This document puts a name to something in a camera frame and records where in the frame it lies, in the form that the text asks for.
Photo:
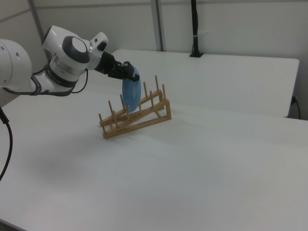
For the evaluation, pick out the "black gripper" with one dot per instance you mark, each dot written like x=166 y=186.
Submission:
x=107 y=63

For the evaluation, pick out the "blue plastic plate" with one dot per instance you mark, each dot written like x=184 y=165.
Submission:
x=131 y=93

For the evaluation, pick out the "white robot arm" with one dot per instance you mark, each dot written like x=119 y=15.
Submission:
x=57 y=60

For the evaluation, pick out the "wooden plate rack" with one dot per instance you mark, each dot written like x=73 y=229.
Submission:
x=134 y=122

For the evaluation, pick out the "black camera stand pole, white band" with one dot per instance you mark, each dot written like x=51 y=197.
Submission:
x=195 y=29

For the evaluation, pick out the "slim grey partition frame post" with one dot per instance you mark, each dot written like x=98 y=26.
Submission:
x=36 y=19

